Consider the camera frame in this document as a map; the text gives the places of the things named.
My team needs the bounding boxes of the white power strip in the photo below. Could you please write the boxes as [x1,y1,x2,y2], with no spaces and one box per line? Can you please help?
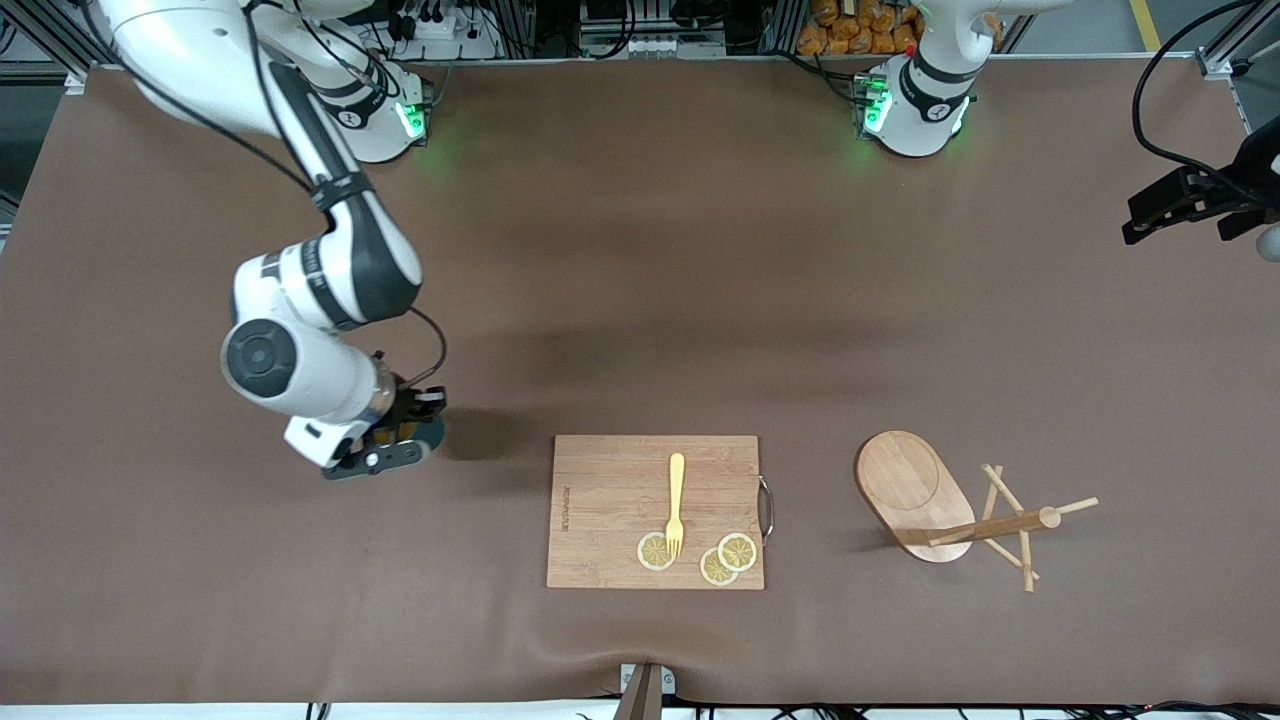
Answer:
[390,0,501,61]

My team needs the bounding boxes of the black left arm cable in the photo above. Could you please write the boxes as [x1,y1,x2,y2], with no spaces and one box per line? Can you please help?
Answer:
[1133,0,1280,196]

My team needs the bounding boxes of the aluminium frame profile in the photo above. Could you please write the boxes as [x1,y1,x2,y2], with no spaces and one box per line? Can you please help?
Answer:
[0,0,141,96]
[1195,0,1280,81]

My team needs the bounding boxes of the yellow plastic fork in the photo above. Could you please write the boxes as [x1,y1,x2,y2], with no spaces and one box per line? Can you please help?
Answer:
[666,453,687,558]

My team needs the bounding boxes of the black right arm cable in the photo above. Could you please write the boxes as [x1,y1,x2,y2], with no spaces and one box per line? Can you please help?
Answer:
[80,0,448,391]

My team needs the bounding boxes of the wooden mug rack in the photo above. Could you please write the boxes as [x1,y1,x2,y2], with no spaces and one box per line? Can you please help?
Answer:
[854,430,1100,594]

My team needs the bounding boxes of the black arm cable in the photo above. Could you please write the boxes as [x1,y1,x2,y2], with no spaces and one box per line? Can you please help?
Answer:
[80,0,448,391]
[1133,0,1280,196]

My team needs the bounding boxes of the orange bread bag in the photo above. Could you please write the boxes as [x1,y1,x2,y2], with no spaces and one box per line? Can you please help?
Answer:
[797,0,926,57]

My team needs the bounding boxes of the wooden cutting board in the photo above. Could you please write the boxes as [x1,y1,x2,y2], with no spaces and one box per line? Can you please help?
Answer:
[546,434,776,591]

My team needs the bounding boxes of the metal table edge bracket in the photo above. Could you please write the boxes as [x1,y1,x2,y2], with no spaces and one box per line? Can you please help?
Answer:
[612,662,677,720]

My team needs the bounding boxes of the white connector block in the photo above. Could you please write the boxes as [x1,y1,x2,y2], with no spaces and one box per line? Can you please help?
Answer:
[580,0,691,59]

